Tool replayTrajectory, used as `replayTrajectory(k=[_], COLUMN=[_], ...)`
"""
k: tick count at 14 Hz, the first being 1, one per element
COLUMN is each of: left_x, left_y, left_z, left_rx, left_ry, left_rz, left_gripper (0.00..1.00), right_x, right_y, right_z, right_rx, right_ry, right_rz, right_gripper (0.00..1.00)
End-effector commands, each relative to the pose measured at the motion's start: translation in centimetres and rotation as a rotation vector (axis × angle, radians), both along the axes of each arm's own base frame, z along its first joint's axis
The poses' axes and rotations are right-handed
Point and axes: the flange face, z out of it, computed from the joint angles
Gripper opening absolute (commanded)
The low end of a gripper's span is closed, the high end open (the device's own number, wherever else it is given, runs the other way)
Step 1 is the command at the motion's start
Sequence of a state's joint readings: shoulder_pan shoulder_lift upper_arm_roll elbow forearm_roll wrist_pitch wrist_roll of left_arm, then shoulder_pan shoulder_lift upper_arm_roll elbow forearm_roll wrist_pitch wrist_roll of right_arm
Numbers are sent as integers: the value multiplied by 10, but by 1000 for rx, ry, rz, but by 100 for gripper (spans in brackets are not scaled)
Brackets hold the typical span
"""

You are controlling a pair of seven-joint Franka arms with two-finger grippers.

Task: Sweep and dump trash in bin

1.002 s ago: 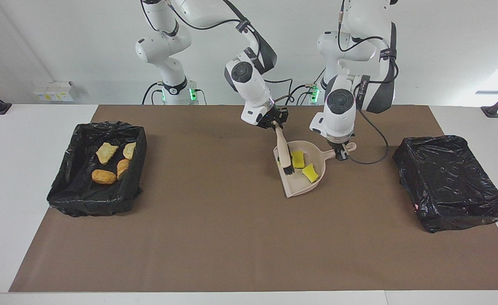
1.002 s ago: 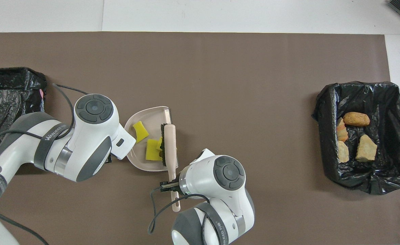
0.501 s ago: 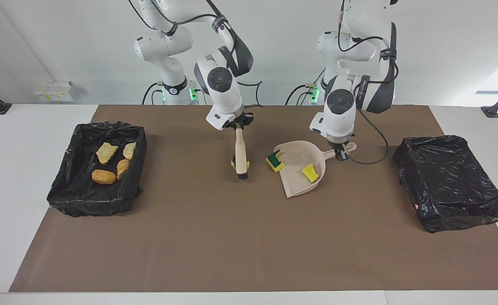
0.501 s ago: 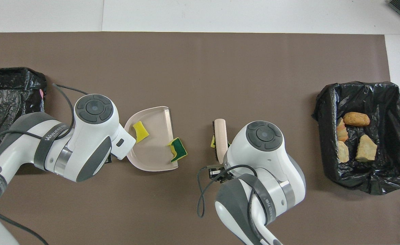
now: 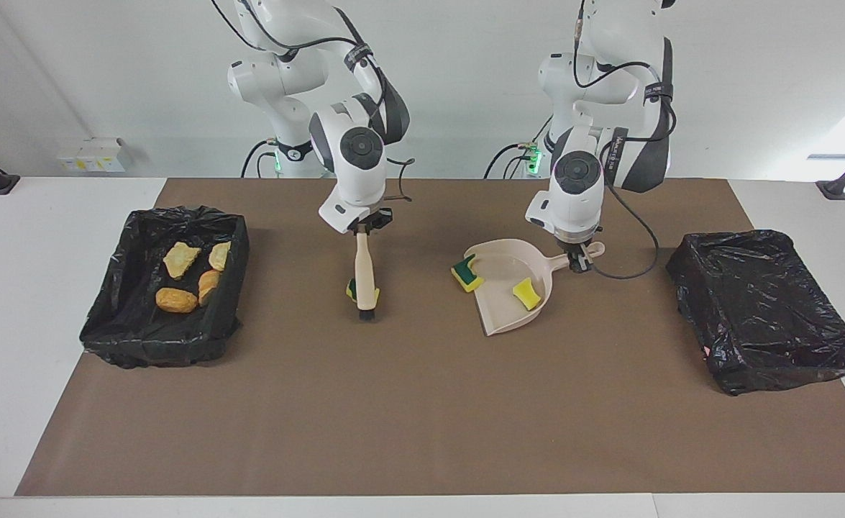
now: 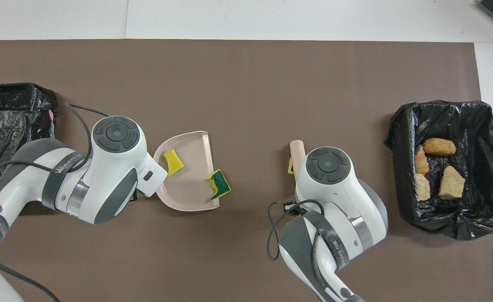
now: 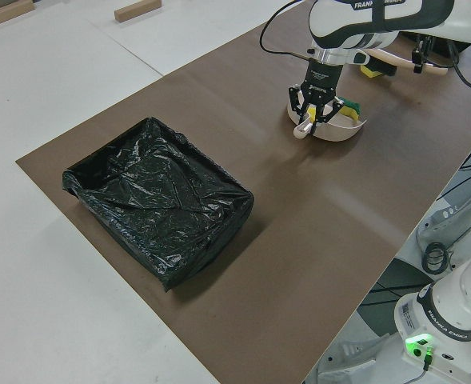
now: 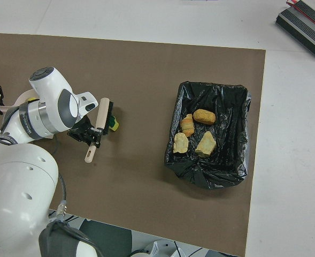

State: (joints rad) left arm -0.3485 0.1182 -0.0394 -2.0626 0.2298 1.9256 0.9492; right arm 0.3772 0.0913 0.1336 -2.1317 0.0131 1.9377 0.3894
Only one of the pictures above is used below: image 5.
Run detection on yellow sponge piece notched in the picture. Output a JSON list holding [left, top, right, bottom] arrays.
[[513, 278, 543, 312]]

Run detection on beige hand brush black bristles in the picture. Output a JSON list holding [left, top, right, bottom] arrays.
[[354, 229, 381, 322]]

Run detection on beige plastic dustpan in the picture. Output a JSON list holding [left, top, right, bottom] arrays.
[[463, 239, 606, 337]]

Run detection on yellow sponge piece blocky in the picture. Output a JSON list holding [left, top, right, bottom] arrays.
[[345, 278, 381, 304]]

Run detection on yellow sponge piece large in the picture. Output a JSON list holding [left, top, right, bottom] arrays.
[[451, 253, 485, 294]]

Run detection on orange striped bread piece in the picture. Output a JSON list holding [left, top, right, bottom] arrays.
[[198, 270, 222, 307]]

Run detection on pale yellow bread chunk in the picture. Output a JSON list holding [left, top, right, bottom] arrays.
[[162, 242, 203, 281]]

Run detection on brown oval bread piece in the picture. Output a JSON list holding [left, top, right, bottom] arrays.
[[155, 288, 198, 314]]

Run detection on black bag bin pink spot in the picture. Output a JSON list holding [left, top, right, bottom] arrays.
[[665, 229, 845, 396]]

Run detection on black bag lined bin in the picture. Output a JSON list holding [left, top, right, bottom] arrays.
[[79, 206, 250, 369]]

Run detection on brown table mat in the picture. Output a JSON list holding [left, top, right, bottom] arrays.
[[14, 178, 845, 497]]

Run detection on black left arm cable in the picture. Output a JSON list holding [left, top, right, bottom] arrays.
[[573, 0, 678, 281]]

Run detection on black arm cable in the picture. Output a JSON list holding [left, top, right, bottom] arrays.
[[210, 0, 416, 204], [573, 0, 678, 281]]

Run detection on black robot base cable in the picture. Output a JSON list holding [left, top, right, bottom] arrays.
[[241, 139, 273, 178], [485, 142, 538, 179]]

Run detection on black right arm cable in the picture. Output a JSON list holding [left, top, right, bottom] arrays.
[[210, 0, 416, 204]]

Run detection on white wall socket box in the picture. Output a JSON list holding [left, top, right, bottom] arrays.
[[57, 137, 127, 173]]

